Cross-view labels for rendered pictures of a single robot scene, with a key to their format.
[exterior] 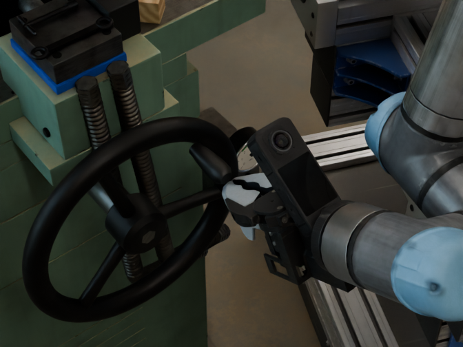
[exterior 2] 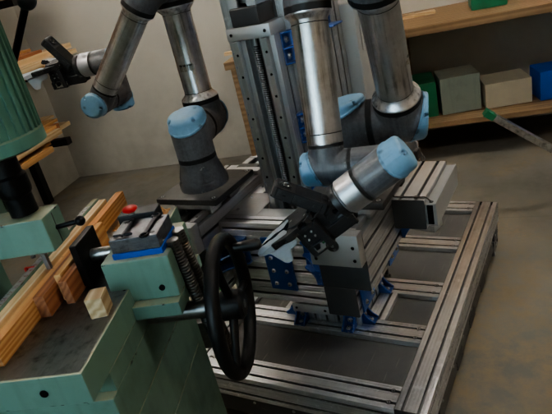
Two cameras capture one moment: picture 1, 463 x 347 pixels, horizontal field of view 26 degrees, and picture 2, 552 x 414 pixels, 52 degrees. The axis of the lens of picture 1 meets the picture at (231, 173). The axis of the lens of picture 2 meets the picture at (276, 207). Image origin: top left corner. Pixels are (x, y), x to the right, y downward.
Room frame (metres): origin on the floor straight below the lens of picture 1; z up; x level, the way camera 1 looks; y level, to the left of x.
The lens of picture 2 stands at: (-0.07, 0.64, 1.41)
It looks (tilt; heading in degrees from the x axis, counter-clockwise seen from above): 24 degrees down; 318
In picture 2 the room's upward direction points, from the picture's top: 13 degrees counter-clockwise
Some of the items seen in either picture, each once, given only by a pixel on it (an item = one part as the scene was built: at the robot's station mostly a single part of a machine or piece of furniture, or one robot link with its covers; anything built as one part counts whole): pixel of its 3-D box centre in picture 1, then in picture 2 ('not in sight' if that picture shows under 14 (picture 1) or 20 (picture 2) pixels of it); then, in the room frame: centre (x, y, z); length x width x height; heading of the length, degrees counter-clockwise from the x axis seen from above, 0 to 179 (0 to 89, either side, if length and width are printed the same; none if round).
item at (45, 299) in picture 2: not in sight; (68, 273); (0.99, 0.29, 0.92); 0.23 x 0.02 x 0.04; 128
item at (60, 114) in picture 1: (81, 74); (151, 261); (0.86, 0.17, 0.91); 0.15 x 0.14 x 0.09; 128
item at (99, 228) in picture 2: not in sight; (85, 258); (1.00, 0.24, 0.93); 0.22 x 0.01 x 0.06; 128
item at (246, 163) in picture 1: (243, 151); not in sight; (0.98, -0.02, 0.65); 0.06 x 0.04 x 0.08; 128
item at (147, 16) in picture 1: (149, 4); not in sight; (0.99, 0.10, 0.92); 0.03 x 0.03 x 0.03; 81
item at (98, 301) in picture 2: not in sight; (98, 302); (0.82, 0.32, 0.92); 0.04 x 0.03 x 0.04; 135
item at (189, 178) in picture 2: not in sight; (200, 168); (1.28, -0.30, 0.87); 0.15 x 0.15 x 0.10
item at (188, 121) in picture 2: not in sight; (190, 131); (1.29, -0.30, 0.98); 0.13 x 0.12 x 0.14; 120
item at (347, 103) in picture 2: not in sight; (347, 123); (0.80, -0.43, 0.98); 0.13 x 0.12 x 0.14; 28
